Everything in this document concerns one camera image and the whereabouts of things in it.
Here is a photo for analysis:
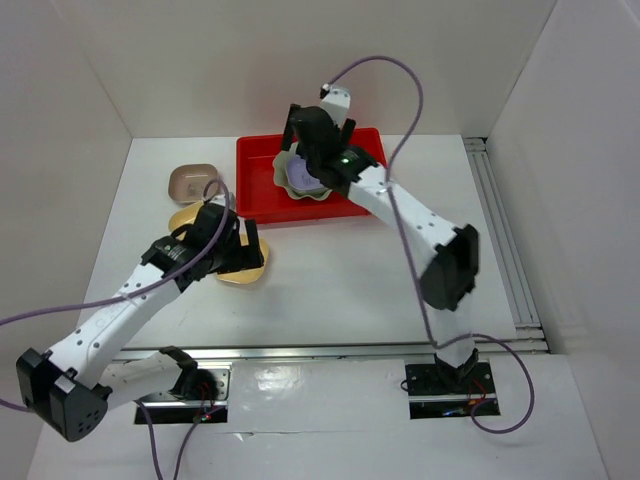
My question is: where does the red plastic bin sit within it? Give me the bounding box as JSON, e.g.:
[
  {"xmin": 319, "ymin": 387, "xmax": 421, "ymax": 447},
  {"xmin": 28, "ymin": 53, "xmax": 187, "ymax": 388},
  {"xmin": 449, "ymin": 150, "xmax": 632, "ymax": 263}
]
[{"xmin": 235, "ymin": 134, "xmax": 369, "ymax": 224}]

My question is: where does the yellow square plate upper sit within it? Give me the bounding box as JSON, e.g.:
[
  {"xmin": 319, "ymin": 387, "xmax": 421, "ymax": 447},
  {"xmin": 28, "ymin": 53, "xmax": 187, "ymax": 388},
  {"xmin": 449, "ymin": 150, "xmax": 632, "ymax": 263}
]
[{"xmin": 168, "ymin": 203, "xmax": 201, "ymax": 232}]

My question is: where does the large green scalloped bowl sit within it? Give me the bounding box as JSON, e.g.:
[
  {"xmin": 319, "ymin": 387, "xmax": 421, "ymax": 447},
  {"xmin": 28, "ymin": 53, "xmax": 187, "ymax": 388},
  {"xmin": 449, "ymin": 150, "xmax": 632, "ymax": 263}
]
[{"xmin": 272, "ymin": 142, "xmax": 331, "ymax": 202}]

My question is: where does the aluminium mounting rail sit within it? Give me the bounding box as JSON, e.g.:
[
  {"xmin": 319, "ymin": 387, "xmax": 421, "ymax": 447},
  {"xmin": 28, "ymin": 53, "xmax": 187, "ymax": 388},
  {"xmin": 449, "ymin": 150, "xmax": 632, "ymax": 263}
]
[{"xmin": 113, "ymin": 337, "xmax": 549, "ymax": 363}]

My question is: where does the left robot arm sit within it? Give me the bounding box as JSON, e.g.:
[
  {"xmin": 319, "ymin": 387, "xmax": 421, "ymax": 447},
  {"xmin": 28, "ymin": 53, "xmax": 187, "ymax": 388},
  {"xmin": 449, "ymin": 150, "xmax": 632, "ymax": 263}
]
[{"xmin": 16, "ymin": 203, "xmax": 264, "ymax": 442}]

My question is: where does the pink square panda plate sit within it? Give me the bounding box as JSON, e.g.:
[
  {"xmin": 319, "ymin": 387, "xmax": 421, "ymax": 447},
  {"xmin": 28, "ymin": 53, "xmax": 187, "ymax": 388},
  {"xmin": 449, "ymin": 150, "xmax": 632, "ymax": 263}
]
[{"xmin": 168, "ymin": 164, "xmax": 219, "ymax": 204}]

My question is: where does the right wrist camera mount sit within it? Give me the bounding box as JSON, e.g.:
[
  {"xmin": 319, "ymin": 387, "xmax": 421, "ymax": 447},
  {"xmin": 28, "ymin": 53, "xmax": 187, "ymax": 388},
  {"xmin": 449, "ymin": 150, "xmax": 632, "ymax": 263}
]
[{"xmin": 319, "ymin": 84, "xmax": 351, "ymax": 127}]

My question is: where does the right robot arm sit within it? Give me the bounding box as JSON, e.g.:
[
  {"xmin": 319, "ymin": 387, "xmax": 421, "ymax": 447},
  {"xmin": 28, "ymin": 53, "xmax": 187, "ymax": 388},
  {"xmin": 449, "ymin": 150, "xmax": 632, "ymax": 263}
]
[{"xmin": 282, "ymin": 104, "xmax": 480, "ymax": 392}]

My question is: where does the purple square panda plate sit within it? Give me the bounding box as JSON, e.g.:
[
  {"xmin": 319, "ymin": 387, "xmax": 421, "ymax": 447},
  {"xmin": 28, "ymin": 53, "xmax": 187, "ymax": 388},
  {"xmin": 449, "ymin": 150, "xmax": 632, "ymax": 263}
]
[{"xmin": 285, "ymin": 154, "xmax": 325, "ymax": 194}]

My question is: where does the yellow square panda plate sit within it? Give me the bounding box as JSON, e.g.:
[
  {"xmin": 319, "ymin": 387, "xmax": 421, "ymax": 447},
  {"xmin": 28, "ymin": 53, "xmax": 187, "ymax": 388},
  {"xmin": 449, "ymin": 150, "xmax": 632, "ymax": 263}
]
[{"xmin": 216, "ymin": 237, "xmax": 270, "ymax": 285}]

